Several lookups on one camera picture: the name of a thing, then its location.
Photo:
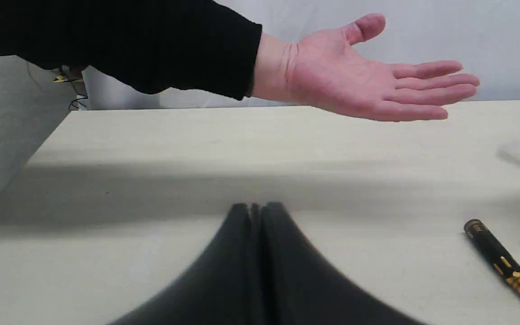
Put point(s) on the black sleeved forearm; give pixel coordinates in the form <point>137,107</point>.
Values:
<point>149,45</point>

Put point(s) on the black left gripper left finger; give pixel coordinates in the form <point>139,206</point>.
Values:
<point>222,287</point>

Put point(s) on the open human hand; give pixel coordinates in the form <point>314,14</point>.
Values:
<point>323,70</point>

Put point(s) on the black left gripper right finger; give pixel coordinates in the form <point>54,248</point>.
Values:
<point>300,287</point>

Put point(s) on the black and gold screwdriver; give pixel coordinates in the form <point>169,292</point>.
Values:
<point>493,253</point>

